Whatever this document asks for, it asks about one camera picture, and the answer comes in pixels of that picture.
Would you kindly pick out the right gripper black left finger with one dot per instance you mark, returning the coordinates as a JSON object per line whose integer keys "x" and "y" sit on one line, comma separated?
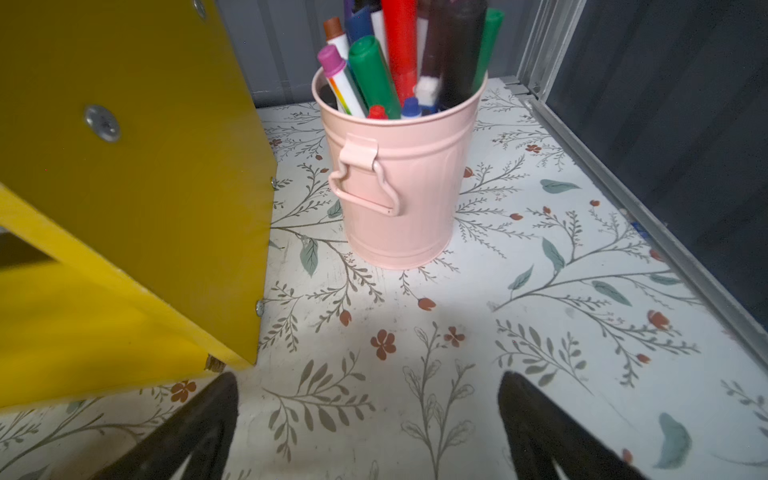
{"x": 196, "y": 440}

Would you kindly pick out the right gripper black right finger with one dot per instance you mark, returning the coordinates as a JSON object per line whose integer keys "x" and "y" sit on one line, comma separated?
{"x": 544, "y": 440}

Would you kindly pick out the yellow wooden shelf unit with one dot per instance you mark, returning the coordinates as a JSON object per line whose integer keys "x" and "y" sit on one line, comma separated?
{"x": 136, "y": 197}

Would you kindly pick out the pink pen cup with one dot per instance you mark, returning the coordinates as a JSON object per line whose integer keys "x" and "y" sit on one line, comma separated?
{"x": 398, "y": 181}

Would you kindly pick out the purple capped white marker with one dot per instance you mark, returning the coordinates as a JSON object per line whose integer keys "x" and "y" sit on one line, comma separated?
{"x": 340, "y": 79}

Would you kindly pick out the green marker in cup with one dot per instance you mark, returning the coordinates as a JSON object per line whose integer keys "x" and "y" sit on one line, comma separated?
{"x": 373, "y": 77}

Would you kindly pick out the black marker in cup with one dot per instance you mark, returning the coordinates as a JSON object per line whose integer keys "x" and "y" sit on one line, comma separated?
{"x": 462, "y": 38}

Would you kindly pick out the red marker in cup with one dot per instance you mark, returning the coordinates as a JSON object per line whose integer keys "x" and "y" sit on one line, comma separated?
{"x": 400, "y": 17}

